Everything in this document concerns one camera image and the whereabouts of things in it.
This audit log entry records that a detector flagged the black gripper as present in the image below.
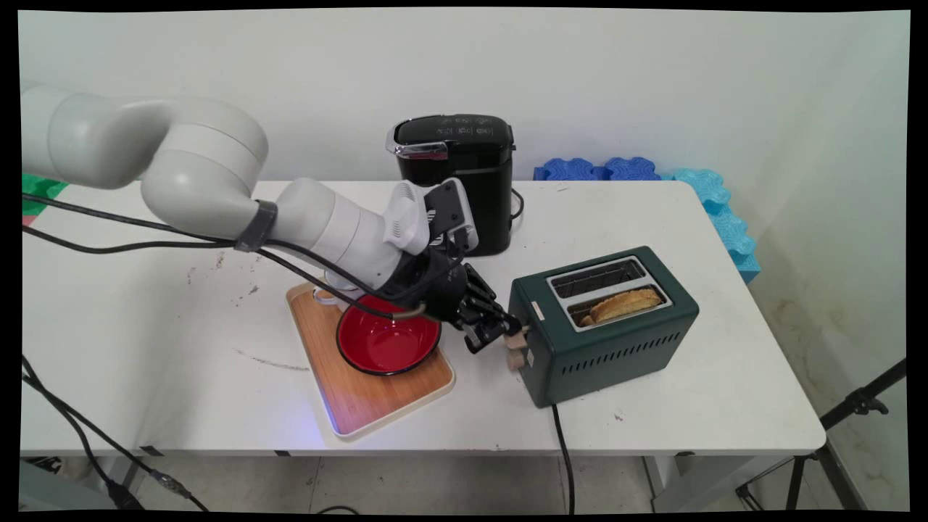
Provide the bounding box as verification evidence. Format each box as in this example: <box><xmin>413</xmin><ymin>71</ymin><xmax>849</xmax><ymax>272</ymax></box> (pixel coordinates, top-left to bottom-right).
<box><xmin>390</xmin><ymin>248</ymin><xmax>525</xmax><ymax>356</ymax></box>

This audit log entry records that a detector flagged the dark green two-slot toaster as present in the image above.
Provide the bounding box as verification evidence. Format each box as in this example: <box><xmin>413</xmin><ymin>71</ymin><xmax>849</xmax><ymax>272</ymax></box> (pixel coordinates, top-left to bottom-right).
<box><xmin>506</xmin><ymin>245</ymin><xmax>701</xmax><ymax>409</ymax></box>

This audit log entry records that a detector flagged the red bowl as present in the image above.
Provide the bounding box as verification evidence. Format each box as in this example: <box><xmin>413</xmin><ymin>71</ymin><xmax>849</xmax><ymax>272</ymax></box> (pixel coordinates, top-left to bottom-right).
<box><xmin>335</xmin><ymin>291</ymin><xmax>443</xmax><ymax>377</ymax></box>

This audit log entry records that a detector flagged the toasted bread slice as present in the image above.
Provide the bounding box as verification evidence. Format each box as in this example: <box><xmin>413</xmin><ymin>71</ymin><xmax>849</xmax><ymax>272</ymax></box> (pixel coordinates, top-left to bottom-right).
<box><xmin>578</xmin><ymin>287</ymin><xmax>664</xmax><ymax>326</ymax></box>

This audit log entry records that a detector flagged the wooden serving tray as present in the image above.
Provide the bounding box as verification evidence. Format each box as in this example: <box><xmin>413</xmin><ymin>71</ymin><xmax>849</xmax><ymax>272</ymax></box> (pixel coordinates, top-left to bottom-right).
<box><xmin>285</xmin><ymin>279</ymin><xmax>457</xmax><ymax>442</ymax></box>

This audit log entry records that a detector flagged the black coffee machine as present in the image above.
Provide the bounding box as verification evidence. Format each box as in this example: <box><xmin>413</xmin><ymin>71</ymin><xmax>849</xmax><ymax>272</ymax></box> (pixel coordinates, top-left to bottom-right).
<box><xmin>385</xmin><ymin>113</ymin><xmax>518</xmax><ymax>257</ymax></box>

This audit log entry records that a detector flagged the white cup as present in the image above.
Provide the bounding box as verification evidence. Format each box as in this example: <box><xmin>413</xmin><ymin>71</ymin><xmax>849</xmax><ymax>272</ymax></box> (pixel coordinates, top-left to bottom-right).
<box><xmin>312</xmin><ymin>272</ymin><xmax>363</xmax><ymax>307</ymax></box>

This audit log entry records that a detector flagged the dark blue foam puzzle mat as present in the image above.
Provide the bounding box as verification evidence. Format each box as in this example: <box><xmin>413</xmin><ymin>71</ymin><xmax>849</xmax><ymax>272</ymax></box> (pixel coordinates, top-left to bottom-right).
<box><xmin>534</xmin><ymin>157</ymin><xmax>608</xmax><ymax>182</ymax></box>
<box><xmin>605</xmin><ymin>156</ymin><xmax>663</xmax><ymax>182</ymax></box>

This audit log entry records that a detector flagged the white table leg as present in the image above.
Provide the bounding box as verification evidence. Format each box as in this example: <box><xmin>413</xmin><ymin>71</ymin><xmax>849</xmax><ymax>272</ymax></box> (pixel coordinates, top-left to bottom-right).
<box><xmin>642</xmin><ymin>454</ymin><xmax>769</xmax><ymax>513</ymax></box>

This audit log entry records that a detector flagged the light blue foam puzzle mat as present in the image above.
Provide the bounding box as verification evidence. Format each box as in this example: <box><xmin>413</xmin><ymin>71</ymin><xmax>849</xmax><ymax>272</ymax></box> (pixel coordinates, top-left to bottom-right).
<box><xmin>707</xmin><ymin>207</ymin><xmax>762</xmax><ymax>284</ymax></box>
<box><xmin>661</xmin><ymin>168</ymin><xmax>732</xmax><ymax>215</ymax></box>

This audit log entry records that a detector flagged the black tripod stand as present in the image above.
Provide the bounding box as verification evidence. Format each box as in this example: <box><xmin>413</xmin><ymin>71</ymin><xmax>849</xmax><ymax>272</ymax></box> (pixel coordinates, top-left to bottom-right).
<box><xmin>734</xmin><ymin>358</ymin><xmax>908</xmax><ymax>510</ymax></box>

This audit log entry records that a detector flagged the green foam puzzle mat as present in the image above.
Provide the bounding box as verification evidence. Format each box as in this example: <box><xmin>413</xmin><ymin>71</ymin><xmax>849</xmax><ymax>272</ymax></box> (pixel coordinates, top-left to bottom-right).
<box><xmin>22</xmin><ymin>173</ymin><xmax>70</xmax><ymax>217</ymax></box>

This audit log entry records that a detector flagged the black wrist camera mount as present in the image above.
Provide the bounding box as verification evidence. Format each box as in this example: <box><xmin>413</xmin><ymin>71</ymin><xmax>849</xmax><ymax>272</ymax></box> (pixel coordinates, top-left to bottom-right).
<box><xmin>424</xmin><ymin>179</ymin><xmax>480</xmax><ymax>254</ymax></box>

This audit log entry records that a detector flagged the black toaster power cord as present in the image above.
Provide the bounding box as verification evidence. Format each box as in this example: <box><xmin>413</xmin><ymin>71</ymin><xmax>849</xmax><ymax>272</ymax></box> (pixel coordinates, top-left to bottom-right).
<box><xmin>550</xmin><ymin>403</ymin><xmax>578</xmax><ymax>515</ymax></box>

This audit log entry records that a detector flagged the grey cable strap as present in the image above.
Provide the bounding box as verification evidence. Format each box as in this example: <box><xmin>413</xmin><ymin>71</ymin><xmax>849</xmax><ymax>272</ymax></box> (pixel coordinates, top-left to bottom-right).
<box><xmin>233</xmin><ymin>199</ymin><xmax>279</xmax><ymax>253</ymax></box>

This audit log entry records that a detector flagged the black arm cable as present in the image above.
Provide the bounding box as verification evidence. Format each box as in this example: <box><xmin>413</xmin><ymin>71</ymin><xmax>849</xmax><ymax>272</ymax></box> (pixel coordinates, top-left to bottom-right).
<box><xmin>22</xmin><ymin>225</ymin><xmax>240</xmax><ymax>255</ymax></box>
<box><xmin>22</xmin><ymin>191</ymin><xmax>430</xmax><ymax>321</ymax></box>

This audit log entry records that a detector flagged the black cable with connector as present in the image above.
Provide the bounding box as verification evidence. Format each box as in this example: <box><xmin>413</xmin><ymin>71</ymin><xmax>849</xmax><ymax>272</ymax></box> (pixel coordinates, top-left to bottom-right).
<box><xmin>20</xmin><ymin>354</ymin><xmax>212</xmax><ymax>513</ymax></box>

